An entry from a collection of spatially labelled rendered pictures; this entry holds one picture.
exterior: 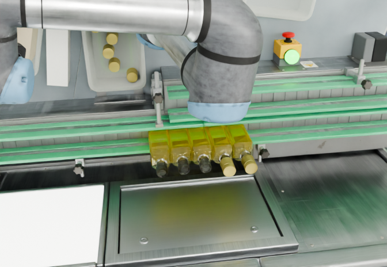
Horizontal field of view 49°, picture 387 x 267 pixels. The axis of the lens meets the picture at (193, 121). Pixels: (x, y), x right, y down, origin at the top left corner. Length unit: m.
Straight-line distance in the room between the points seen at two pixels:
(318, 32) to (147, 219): 0.82
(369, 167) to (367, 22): 0.48
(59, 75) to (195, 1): 0.74
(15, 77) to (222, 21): 0.33
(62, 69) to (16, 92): 0.65
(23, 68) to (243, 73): 0.36
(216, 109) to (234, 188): 0.54
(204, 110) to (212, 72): 0.08
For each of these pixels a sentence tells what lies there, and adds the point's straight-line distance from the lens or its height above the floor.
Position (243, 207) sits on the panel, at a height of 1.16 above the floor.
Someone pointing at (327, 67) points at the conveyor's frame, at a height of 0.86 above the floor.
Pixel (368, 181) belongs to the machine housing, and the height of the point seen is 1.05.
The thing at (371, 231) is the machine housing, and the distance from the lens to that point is 1.26.
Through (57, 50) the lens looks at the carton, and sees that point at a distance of 1.34.
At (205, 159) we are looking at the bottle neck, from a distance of 1.14.
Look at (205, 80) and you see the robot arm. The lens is 0.76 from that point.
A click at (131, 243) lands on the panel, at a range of 1.11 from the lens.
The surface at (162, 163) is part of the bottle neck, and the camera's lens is 1.13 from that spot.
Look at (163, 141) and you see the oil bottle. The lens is 1.20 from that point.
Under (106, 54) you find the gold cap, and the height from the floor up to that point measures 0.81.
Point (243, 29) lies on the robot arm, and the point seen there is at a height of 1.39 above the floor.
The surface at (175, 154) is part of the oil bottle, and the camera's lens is 1.15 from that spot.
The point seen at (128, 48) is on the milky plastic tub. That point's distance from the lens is 1.36.
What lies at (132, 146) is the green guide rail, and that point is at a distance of 1.32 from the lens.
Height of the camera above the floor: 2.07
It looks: 62 degrees down
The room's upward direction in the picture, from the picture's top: 163 degrees clockwise
